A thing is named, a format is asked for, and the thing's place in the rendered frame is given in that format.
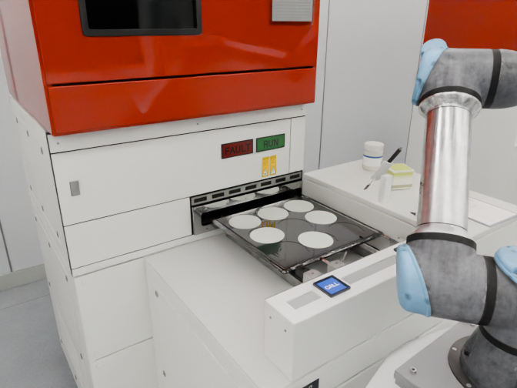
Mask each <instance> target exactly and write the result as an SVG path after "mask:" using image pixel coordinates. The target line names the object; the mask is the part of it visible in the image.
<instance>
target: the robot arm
mask: <svg viewBox="0 0 517 388"><path fill-rule="evenodd" d="M420 55H421V57H420V58H421V62H420V66H419V71H418V75H417V78H416V81H415V87H414V91H413V94H412V104H413V105H415V106H418V107H419V114H420V116H421V117H422V118H423V119H424V120H425V130H424V139H423V148H422V166H421V175H420V185H419V202H418V212H417V221H416V229H414V230H413V231H412V232H410V233H409V234H408V235H407V236H406V243H403V244H399V245H398V247H397V252H396V284H397V293H398V299H399V304H400V306H401V307H402V308H403V309H404V310H406V311H408V312H410V313H417V314H421V315H424V316H425V317H430V316H432V317H436V318H441V319H449V320H454V321H458V322H463V323H471V324H475V325H478V326H477V327H476V329H475V330H474V331H473V333H472V334H471V335H470V337H469V338H468V339H467V340H466V341H465V342H464V344H463V346H462V350H461V354H460V357H459V361H460V364H461V367H462V370H463V371H464V373H465V374H466V376H467V377H468V378H469V379H470V380H471V381H472V382H473V383H474V384H475V385H476V386H477V387H478V388H517V246H506V247H505V246H503V247H501V248H499V249H498V250H497V251H496V252H495V255H494V257H493V256H482V255H477V253H476V250H477V243H476V241H475V240H474V239H473V238H472V237H471V236H470V235H469V234H468V216H469V180H470V162H471V143H472V120H473V119H474V118H475V117H477V116H478V115H479V113H480V112H481V110H482V109H507V108H511V107H515V106H517V52H516V51H513V50H508V49H484V48H449V47H447V45H446V43H445V41H443V40H442V39H440V38H434V39H431V40H429V41H427V42H426V43H425V44H424V45H423V46H422V47H421V49H420Z"/></svg>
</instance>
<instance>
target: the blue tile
mask: <svg viewBox="0 0 517 388"><path fill-rule="evenodd" d="M317 285H319V286H321V287H322V288H323V289H324V290H326V291H327V292H329V293H331V294H333V293H336V292H338V291H339V290H342V289H344V288H346V286H344V285H342V284H341V283H340V282H338V281H337V280H335V279H333V278H330V279H327V280H325V281H323V282H320V283H318V284H317Z"/></svg>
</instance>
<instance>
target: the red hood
mask: <svg viewBox="0 0 517 388"><path fill-rule="evenodd" d="M319 11H320V0H0V50H1V54H2V61H3V65H4V69H5V76H6V80H7V83H8V90H9V93H10V94H11V95H12V96H13V97H14V98H15V99H16V100H17V101H18V102H19V103H20V104H21V105H22V106H23V107H24V108H25V109H26V110H27V111H28V112H29V113H30V114H31V115H32V116H33V117H34V118H35V119H36V120H37V121H38V122H39V123H40V124H41V125H42V126H43V127H44V128H45V129H46V130H47V131H48V132H49V133H50V134H51V135H53V136H54V137H55V136H61V135H72V134H79V133H85V132H96V131H102V130H108V129H120V128H125V127H132V126H138V125H149V124H155V123H161V122H172V121H178V120H185V119H196V118H202V117H208V116H214V115H225V114H232V113H238V112H249V111H255V110H261V109H273V108H278V107H285V106H291V105H302V104H309V103H314V102H315V82H316V68H317V53H318V39H319Z"/></svg>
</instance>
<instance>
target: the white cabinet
mask: <svg viewBox="0 0 517 388"><path fill-rule="evenodd" d="M145 269H146V276H147V284H148V297H149V305H150V313H151V320H152V334H153V341H154V349H155V363H156V370H157V377H158V388H258V387H257V386H256V385H255V384H254V383H253V382H252V381H251V380H250V379H249V378H248V377H247V375H246V374H245V373H244V372H243V371H242V369H241V368H240V367H239V366H238V365H237V364H236V362H235V361H234V360H233V359H232V358H231V357H230V355H228V354H227V352H226V351H225V350H224V349H223V348H222V347H221V346H220V344H219V343H218V342H217V341H216V340H215V338H214V337H213V336H212V335H211V334H210V333H209V332H208V330H207V329H206V328H205V327H204V326H203V325H202V324H201V323H200V322H199V321H198V319H197V318H196V317H195V316H194V315H193V314H192V312H191V311H190V310H189V309H188V308H187V306H186V305H185V304H184V303H183V302H182V301H181V300H180V299H179V298H178V297H177V296H176V294H175V293H174V292H173V291H172V290H171V288H170V287H169V286H168V285H167V284H166V283H165V281H164V280H163V279H162V278H161V277H160V275H159V274H158V273H157V272H156V271H155V270H154V269H153V268H152V267H151V266H150V265H149V264H148V262H147V261H146V260H145ZM457 323H458V321H454V320H449V319H441V318H436V317H432V316H430V317H425V316H424V315H421V314H417V313H414V314H413V315H411V316H409V317H408V318H406V319H404V320H403V321H401V322H399V323H397V324H395V325H394V326H392V327H390V328H388V329H387V330H385V331H383V332H381V333H380V334H378V335H376V336H374V337H372V338H371V339H369V340H367V341H365V342H364V343H362V344H360V345H359V346H357V347H355V348H354V349H352V350H349V351H348V352H347V353H344V354H343V355H341V356H339V357H338V358H336V359H334V360H333V361H331V362H329V363H327V364H325V365H324V366H322V367H320V368H318V369H317V370H315V371H313V372H312V373H310V374H308V375H307V376H304V377H302V378H301V379H300V380H297V381H296V382H294V383H292V384H291V385H289V386H287V387H286V388H366V386H367V385H368V384H369V382H370V380H371V379H372V378H373V376H374V375H375V373H376V372H377V370H378V369H379V367H380V366H381V365H382V363H383V362H384V360H385V359H386V357H387V356H388V355H389V354H390V353H391V352H392V351H393V350H395V349H397V348H398V347H400V346H401V345H402V344H403V343H405V342H407V341H409V340H413V339H416V338H419V337H421V336H424V335H427V334H430V333H434V332H436V331H439V330H441V329H445V328H448V327H450V326H454V325H455V324H457Z"/></svg>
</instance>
